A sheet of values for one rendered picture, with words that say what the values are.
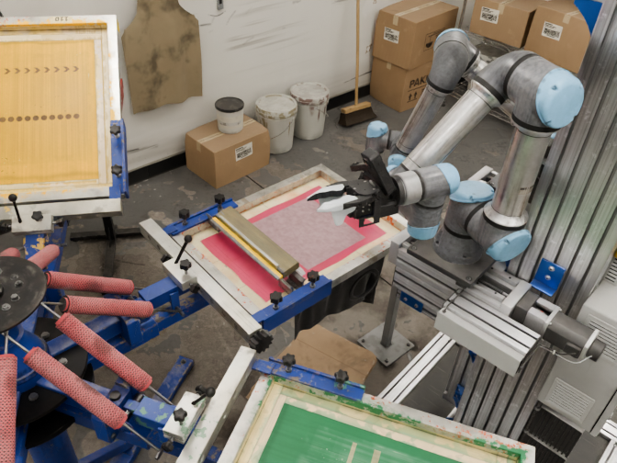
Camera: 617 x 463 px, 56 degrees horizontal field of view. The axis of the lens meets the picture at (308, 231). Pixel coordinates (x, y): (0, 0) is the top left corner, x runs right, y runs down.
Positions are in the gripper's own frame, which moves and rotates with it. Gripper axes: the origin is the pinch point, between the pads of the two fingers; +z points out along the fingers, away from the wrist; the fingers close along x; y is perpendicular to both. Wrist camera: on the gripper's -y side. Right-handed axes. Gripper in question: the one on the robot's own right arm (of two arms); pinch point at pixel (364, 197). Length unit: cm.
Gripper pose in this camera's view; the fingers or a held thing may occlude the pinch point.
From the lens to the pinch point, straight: 247.6
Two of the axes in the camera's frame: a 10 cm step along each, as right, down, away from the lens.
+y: 6.5, 5.1, -5.6
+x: 7.5, -3.9, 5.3
